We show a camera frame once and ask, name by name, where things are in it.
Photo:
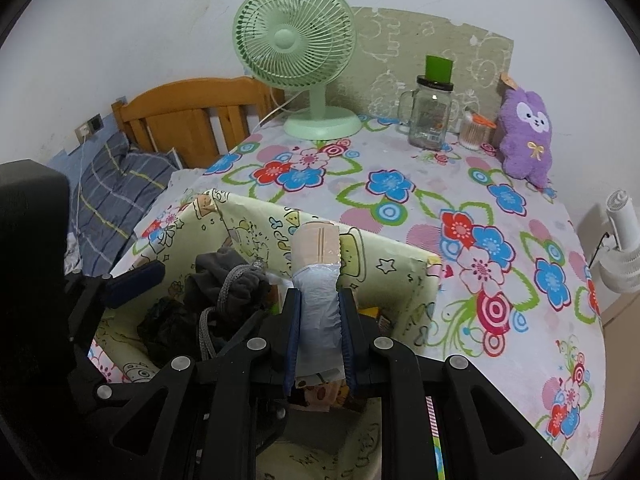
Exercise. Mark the toothpick jar orange lid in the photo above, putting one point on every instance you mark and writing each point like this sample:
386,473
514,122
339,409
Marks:
475,130

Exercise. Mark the wall power outlet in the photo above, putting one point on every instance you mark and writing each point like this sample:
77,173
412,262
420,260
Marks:
89,128

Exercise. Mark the purple plush bunny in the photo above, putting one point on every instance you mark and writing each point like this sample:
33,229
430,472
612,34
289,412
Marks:
527,132

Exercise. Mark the yellow brown snack box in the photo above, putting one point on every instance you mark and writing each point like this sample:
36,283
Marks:
325,396

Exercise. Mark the wooden bed headboard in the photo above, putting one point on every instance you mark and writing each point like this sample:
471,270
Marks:
198,118

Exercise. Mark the grey plaid pillow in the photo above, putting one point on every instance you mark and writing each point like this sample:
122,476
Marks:
116,190

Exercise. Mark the floral tablecloth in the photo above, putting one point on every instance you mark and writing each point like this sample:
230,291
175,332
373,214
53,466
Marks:
515,295

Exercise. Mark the yellow cartoon storage box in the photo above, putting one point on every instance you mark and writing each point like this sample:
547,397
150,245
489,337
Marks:
399,279

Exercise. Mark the white tissue roll pack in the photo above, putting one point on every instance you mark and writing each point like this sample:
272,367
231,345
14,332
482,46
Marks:
316,266

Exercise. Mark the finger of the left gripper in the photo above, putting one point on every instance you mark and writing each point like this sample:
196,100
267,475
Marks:
86,298

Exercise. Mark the glass mason jar mug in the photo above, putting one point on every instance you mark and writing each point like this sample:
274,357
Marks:
425,112

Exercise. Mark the grey drawstring pouch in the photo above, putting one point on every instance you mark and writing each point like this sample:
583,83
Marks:
223,292

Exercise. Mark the green cup on jar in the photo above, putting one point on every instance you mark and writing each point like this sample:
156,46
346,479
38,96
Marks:
438,69

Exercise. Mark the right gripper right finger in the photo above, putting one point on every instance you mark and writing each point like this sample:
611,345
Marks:
440,419

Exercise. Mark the white standing fan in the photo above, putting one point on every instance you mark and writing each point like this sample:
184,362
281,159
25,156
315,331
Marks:
617,255

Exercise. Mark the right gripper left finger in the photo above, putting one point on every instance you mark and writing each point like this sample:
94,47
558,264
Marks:
209,420

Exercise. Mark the black plastic bag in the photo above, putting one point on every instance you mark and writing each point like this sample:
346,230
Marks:
168,330

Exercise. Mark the green desk fan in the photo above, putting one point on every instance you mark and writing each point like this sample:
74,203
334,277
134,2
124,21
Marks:
300,46

